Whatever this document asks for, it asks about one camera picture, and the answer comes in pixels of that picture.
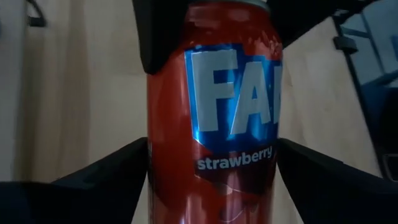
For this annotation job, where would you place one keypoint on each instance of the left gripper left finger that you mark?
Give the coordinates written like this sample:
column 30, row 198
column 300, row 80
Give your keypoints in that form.
column 109, row 193

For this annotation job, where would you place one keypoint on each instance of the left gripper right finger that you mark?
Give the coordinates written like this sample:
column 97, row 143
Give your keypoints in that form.
column 326, row 193

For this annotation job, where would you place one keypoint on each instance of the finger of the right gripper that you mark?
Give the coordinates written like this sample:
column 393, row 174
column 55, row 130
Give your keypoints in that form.
column 158, row 31
column 304, row 15

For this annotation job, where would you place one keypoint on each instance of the red Fanta strawberry can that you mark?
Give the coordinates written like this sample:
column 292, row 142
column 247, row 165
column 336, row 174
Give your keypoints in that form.
column 174, row 124

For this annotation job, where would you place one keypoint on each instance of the wooden shelf black metal frame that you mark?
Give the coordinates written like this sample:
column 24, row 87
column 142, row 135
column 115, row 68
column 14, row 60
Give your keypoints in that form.
column 36, row 21

